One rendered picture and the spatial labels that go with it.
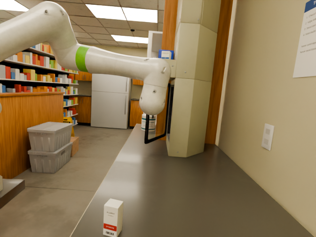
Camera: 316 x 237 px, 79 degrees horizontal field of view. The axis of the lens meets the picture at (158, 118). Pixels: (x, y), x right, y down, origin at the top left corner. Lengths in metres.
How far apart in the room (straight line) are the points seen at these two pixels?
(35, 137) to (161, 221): 2.75
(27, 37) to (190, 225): 0.83
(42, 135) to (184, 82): 2.45
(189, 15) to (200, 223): 1.00
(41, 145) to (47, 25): 2.51
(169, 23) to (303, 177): 1.24
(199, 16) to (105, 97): 5.24
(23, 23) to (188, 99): 0.82
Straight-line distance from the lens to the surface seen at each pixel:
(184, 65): 1.15
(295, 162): 0.89
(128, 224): 0.65
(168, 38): 1.54
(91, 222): 0.67
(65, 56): 0.96
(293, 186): 0.91
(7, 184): 0.95
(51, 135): 3.11
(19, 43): 0.86
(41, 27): 0.87
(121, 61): 0.83
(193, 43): 1.17
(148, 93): 0.77
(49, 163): 3.26
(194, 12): 1.23
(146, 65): 0.79
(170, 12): 1.60
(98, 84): 6.26
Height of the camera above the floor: 1.34
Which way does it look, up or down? 9 degrees down
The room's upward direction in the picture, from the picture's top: 4 degrees clockwise
